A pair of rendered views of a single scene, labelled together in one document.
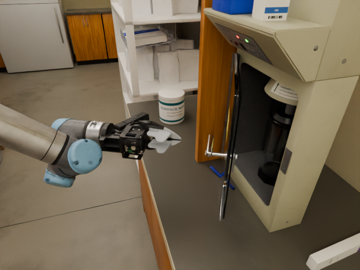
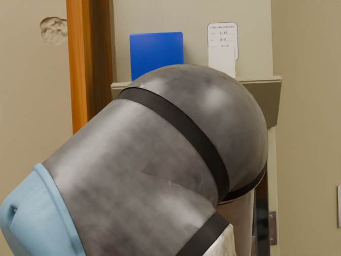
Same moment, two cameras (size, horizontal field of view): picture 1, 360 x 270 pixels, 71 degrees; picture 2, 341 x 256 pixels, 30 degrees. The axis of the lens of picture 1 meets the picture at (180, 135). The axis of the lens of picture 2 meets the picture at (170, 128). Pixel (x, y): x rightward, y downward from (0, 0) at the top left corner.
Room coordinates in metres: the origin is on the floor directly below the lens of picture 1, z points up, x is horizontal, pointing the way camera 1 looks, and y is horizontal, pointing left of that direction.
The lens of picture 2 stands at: (0.27, 1.04, 1.48)
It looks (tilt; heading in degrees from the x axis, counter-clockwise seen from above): 3 degrees down; 288
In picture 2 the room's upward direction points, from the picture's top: 2 degrees counter-clockwise
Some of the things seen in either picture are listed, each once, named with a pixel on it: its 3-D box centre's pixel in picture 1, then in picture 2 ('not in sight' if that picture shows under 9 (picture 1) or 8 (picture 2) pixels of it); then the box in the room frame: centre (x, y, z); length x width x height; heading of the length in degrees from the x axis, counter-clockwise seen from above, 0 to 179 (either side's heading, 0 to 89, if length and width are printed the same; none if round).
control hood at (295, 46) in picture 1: (250, 39); (196, 105); (0.61, -0.16, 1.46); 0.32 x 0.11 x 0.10; 17
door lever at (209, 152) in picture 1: (216, 146); not in sight; (0.55, -0.10, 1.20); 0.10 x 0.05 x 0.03; 170
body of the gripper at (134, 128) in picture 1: (125, 138); not in sight; (0.58, 0.15, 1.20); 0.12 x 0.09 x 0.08; 80
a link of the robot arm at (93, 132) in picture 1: (99, 133); not in sight; (0.61, 0.23, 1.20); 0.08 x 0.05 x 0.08; 170
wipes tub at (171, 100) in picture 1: (171, 105); not in sight; (1.17, 0.04, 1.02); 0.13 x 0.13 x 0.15
